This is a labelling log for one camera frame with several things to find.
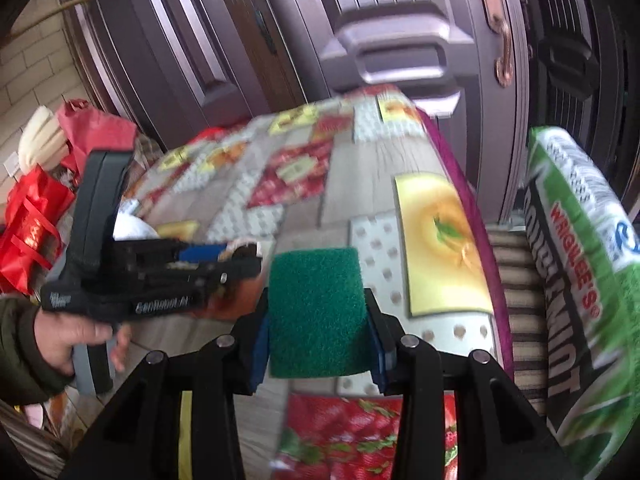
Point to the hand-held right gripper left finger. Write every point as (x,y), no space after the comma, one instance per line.
(259,360)

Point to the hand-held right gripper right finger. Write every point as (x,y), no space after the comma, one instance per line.
(381,360)

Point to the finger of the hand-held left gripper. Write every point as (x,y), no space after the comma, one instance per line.
(235,270)
(200,252)

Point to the white cardboard box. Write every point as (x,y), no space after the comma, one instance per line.
(132,227)

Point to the yellow and green scouring sponge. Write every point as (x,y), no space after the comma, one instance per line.
(320,310)

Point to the person's left forearm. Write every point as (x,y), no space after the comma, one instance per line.
(20,360)

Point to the person's left hand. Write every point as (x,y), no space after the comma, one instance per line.
(60,337)

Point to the shiny red gift bag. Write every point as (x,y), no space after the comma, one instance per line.
(30,230)

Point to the red printed sack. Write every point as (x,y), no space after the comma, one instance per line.
(207,134)

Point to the red plastic bag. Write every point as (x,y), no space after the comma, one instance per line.
(95,130)

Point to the fruit print tablecloth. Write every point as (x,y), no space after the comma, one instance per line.
(350,185)

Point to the striped seat cushion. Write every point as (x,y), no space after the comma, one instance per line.
(520,320)

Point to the green gum print cushion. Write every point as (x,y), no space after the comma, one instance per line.
(590,310)

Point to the plain purple door leaf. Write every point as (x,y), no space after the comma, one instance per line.
(175,35)

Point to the thin bamboo stick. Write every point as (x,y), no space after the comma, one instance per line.
(75,2)

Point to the dark barred security door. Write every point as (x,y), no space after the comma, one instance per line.
(575,85)

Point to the white wall socket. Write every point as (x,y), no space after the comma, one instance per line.
(10,164)

